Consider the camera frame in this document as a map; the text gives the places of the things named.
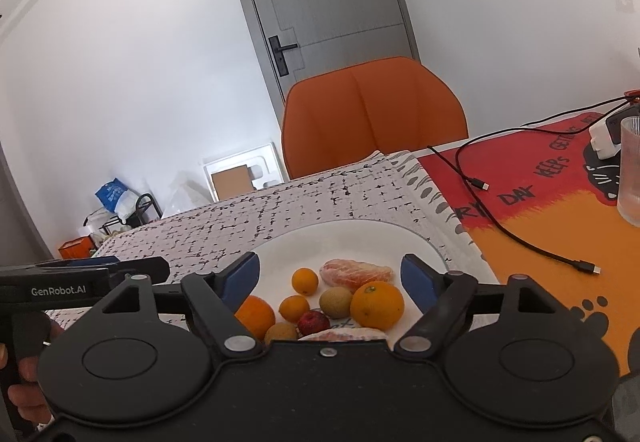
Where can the small kumquat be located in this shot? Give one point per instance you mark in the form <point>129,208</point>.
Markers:
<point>293,308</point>
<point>305,281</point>

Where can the orange box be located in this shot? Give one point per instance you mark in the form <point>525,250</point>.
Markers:
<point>76,249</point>

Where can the white charger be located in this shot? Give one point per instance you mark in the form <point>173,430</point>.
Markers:
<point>602,134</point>

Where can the patterned white tablecloth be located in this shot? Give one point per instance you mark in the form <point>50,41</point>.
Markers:
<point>300,207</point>

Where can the small red fruit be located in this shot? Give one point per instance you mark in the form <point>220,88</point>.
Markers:
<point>314,323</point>

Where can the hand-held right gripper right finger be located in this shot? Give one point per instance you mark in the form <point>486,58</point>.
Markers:
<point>417,282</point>

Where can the clear glass cup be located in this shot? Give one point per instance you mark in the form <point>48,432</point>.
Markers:
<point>631,172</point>

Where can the blue plastic bag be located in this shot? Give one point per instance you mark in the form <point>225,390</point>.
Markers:
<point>115,194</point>

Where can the red orange printed mat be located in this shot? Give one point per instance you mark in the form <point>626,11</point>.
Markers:
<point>525,232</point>

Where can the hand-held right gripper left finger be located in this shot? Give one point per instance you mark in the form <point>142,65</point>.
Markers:
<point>242,278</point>

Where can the cardboard box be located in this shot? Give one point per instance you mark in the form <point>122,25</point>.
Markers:
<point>231,182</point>

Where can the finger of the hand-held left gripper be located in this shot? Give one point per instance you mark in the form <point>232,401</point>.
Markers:
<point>150,268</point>
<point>80,262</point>

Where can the white plate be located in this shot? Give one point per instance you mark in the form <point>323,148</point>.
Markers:
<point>310,247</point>

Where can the orange chair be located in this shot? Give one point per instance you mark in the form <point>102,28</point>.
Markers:
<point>375,112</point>

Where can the white foam packaging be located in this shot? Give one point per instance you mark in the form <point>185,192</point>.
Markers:
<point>240,156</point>

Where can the person's left hand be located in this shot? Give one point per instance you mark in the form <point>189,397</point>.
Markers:
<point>27,399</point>

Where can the large orange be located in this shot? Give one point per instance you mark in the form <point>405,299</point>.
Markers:
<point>377,305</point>
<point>255,314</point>

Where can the brown longan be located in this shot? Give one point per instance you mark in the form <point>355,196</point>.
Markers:
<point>281,333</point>
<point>336,301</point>

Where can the clear plastic bag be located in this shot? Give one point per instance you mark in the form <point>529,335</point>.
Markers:
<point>185,197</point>

